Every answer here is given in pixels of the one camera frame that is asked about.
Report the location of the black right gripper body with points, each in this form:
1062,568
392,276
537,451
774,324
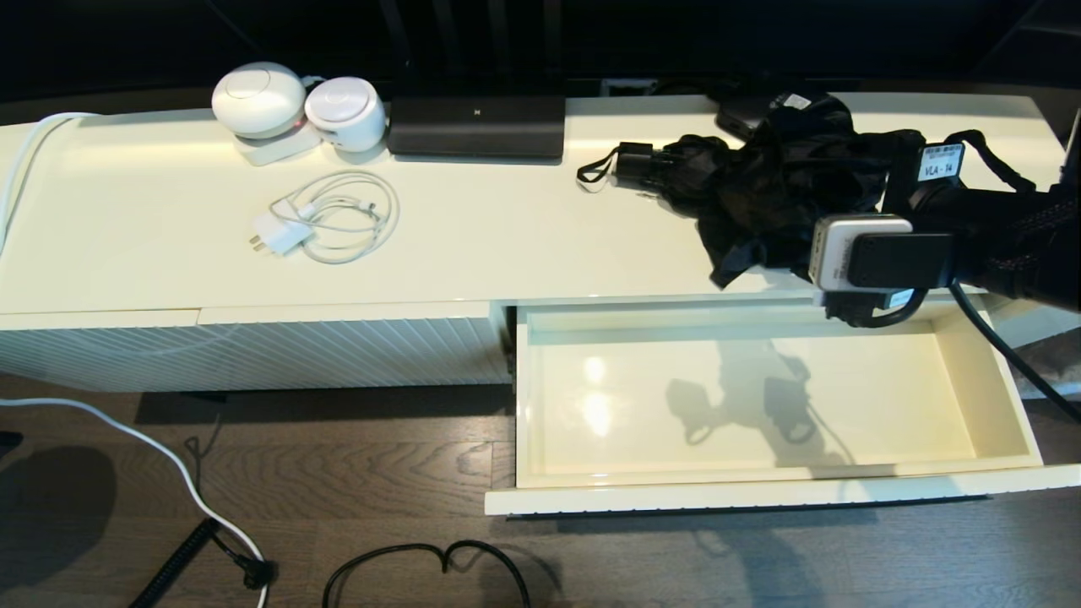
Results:
971,219

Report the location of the black folding umbrella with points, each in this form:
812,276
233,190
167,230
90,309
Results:
760,194

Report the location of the white fluted drawer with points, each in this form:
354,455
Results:
718,405

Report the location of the white ribbed tv cabinet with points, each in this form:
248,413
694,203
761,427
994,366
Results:
380,253

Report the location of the white VLA label tag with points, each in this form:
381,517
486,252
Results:
940,162

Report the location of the pale grey cushion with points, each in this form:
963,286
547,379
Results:
1056,363

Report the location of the black set-top box with label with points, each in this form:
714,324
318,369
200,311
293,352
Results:
736,116

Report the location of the black rectangular router box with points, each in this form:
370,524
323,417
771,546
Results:
477,128

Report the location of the small white round speaker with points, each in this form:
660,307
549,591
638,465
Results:
346,112

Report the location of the white plug charger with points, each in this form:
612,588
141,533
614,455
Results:
281,234

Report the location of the flat white base box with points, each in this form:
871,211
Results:
274,152

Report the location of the large white round speaker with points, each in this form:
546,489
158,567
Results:
256,100

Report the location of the black angled power plug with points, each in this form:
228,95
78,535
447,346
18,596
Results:
258,574

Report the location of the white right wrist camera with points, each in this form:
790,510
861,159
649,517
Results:
832,253

